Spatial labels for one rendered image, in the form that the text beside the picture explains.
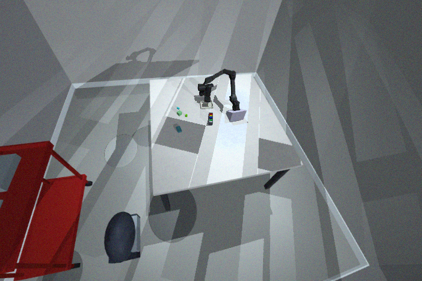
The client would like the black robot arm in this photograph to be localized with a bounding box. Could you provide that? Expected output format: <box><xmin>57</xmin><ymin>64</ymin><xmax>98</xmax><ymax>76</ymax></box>
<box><xmin>198</xmin><ymin>69</ymin><xmax>240</xmax><ymax>111</ymax></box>

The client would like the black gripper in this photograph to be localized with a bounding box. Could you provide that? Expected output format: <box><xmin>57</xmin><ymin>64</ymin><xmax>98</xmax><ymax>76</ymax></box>
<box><xmin>204</xmin><ymin>89</ymin><xmax>211</xmax><ymax>102</ymax></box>

